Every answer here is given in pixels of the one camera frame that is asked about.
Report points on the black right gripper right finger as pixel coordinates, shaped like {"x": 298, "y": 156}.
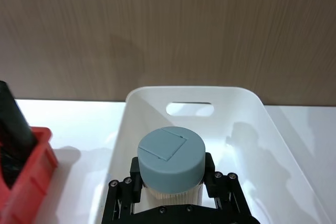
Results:
{"x": 225, "y": 190}

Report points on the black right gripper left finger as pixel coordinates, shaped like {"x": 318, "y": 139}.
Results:
{"x": 125, "y": 195}

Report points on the white jar with grey-blue lid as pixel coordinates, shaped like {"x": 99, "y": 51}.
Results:
{"x": 170, "y": 155}

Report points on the red plastic bin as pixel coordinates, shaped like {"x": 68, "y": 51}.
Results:
{"x": 31, "y": 176}

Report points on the black roll of bags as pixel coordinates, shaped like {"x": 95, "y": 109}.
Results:
{"x": 13, "y": 119}

